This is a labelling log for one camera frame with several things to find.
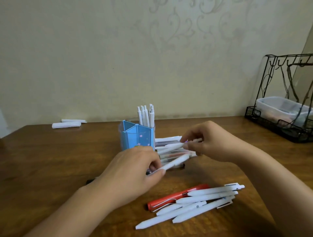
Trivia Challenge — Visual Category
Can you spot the pile of white pens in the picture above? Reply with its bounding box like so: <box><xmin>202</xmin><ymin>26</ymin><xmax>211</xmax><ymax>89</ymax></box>
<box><xmin>135</xmin><ymin>182</ymin><xmax>246</xmax><ymax>230</ymax></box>

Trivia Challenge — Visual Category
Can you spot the person's right hand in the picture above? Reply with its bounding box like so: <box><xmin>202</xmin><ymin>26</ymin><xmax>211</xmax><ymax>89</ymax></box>
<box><xmin>180</xmin><ymin>121</ymin><xmax>247</xmax><ymax>163</ymax></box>

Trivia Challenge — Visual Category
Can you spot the person's right forearm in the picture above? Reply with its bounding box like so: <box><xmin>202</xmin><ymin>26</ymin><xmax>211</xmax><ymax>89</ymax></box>
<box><xmin>233</xmin><ymin>144</ymin><xmax>313</xmax><ymax>237</ymax></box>

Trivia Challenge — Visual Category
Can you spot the thick rolled white paper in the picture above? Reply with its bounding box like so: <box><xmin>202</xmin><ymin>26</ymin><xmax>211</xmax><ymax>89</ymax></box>
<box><xmin>52</xmin><ymin>121</ymin><xmax>82</xmax><ymax>129</ymax></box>

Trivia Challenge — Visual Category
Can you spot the blue pen holder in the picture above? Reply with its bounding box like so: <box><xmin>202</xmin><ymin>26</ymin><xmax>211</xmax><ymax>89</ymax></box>
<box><xmin>118</xmin><ymin>118</ymin><xmax>156</xmax><ymax>152</ymax></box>

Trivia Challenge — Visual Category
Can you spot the red pen silver clip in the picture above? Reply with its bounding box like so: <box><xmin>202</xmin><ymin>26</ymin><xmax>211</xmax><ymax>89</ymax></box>
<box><xmin>146</xmin><ymin>184</ymin><xmax>210</xmax><ymax>212</ymax></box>

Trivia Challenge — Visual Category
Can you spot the brown cord loop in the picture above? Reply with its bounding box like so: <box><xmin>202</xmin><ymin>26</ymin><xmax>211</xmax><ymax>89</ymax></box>
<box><xmin>280</xmin><ymin>63</ymin><xmax>313</xmax><ymax>127</ymax></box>

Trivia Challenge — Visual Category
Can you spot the plain white click pen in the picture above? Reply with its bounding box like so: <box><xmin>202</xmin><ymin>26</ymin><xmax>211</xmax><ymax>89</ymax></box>
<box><xmin>146</xmin><ymin>154</ymin><xmax>191</xmax><ymax>176</ymax></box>

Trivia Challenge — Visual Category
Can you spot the stack of frosted capped pens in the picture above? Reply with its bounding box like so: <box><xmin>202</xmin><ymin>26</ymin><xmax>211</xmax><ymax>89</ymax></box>
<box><xmin>155</xmin><ymin>135</ymin><xmax>197</xmax><ymax>169</ymax></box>

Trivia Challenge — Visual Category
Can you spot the black wire rack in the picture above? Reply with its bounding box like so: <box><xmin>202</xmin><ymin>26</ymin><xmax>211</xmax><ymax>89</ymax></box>
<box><xmin>245</xmin><ymin>53</ymin><xmax>313</xmax><ymax>143</ymax></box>

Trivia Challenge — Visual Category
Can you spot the brown wooden table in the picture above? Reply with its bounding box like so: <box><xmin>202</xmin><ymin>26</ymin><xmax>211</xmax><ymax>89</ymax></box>
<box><xmin>0</xmin><ymin>116</ymin><xmax>313</xmax><ymax>237</ymax></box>

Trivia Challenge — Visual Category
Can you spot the bunch of white pens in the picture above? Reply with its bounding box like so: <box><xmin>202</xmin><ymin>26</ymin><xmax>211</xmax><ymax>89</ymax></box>
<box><xmin>137</xmin><ymin>104</ymin><xmax>155</xmax><ymax>129</ymax></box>

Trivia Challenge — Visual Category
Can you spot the clear plastic container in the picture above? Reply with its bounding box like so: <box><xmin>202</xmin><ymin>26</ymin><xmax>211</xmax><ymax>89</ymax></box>
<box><xmin>255</xmin><ymin>96</ymin><xmax>313</xmax><ymax>127</ymax></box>

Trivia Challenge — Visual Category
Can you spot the person's left hand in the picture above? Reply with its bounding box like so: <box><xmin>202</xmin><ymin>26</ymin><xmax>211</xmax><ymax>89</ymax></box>
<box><xmin>95</xmin><ymin>146</ymin><xmax>167</xmax><ymax>208</ymax></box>

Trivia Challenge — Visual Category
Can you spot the person's left forearm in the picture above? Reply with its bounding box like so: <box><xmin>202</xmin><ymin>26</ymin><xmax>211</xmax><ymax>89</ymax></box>
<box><xmin>24</xmin><ymin>182</ymin><xmax>118</xmax><ymax>237</ymax></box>

